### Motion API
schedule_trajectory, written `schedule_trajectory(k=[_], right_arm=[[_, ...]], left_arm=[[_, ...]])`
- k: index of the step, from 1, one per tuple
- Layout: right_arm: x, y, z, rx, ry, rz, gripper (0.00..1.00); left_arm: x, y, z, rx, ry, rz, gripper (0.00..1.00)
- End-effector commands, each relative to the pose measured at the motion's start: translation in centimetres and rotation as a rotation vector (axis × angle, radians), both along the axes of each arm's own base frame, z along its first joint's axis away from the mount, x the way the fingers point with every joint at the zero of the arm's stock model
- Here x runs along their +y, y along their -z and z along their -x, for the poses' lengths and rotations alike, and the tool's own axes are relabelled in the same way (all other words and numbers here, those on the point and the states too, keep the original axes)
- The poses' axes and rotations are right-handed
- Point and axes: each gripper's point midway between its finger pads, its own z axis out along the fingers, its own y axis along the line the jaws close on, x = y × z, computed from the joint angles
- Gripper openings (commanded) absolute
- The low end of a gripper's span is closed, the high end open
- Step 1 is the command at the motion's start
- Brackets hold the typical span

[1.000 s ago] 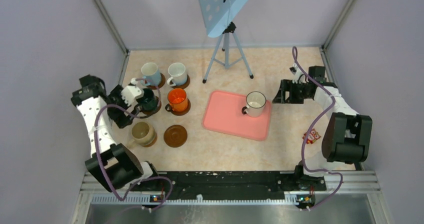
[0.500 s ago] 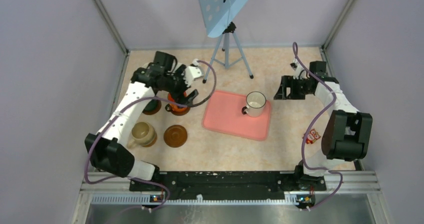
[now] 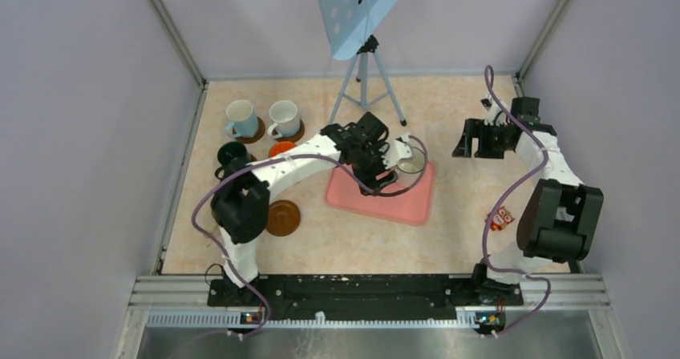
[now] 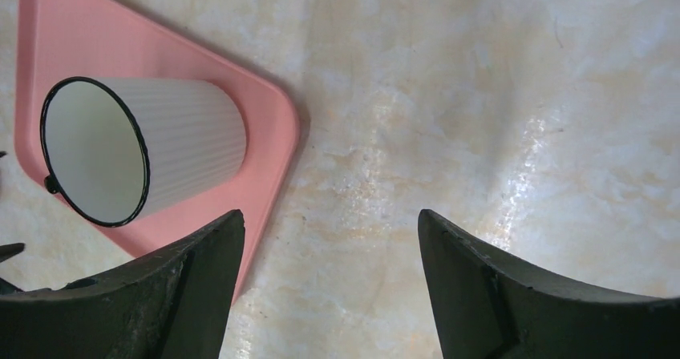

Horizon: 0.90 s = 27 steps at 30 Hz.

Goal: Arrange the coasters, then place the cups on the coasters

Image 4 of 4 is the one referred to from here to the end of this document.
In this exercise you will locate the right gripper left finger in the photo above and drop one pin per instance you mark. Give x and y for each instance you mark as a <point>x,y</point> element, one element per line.
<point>173,302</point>

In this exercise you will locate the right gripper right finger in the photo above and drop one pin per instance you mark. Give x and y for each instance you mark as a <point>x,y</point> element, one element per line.
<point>488,303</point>

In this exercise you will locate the white ribbed dark-rimmed mug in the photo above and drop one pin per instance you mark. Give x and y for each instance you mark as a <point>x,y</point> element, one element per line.
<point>120,149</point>

